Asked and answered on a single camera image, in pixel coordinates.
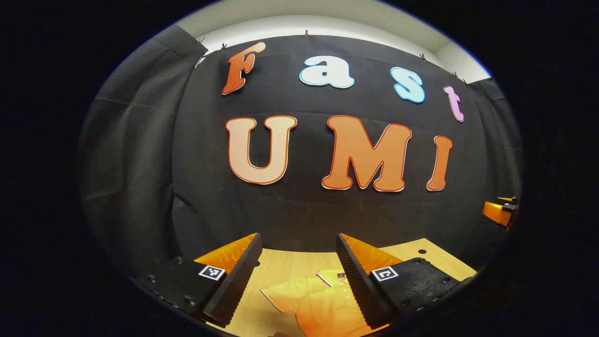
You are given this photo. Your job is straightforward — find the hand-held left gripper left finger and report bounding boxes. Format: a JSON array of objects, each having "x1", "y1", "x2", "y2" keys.
[{"x1": 133, "y1": 233, "x2": 263, "y2": 328}]

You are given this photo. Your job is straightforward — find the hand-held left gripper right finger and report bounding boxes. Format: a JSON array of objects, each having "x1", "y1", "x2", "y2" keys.
[{"x1": 336, "y1": 233, "x2": 475, "y2": 330}]

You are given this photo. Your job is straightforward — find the orange T-shirt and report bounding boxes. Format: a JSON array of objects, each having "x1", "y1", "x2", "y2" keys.
[{"x1": 260, "y1": 268, "x2": 391, "y2": 337}]

